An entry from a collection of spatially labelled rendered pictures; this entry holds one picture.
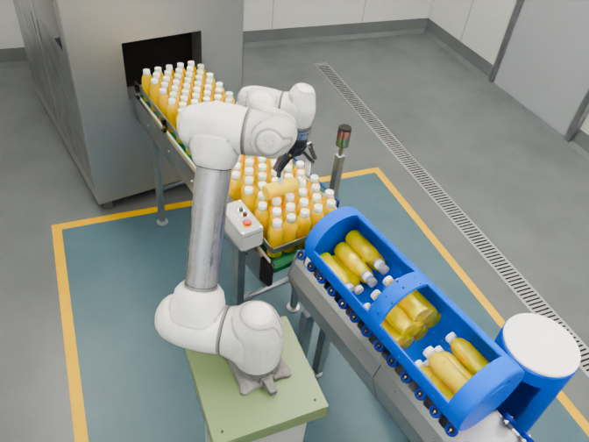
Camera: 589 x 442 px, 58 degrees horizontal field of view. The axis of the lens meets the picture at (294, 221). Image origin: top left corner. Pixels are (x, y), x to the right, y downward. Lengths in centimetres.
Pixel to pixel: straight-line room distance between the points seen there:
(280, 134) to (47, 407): 211
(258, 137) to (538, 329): 134
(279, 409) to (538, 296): 253
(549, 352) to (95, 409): 213
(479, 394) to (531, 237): 272
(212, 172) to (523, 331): 132
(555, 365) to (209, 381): 121
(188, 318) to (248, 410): 34
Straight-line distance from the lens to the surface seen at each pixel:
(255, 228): 219
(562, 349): 223
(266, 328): 159
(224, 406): 175
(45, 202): 419
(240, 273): 246
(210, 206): 153
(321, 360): 294
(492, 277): 391
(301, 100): 198
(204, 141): 148
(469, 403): 178
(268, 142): 142
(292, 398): 177
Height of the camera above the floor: 260
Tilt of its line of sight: 42 degrees down
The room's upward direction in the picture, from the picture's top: 7 degrees clockwise
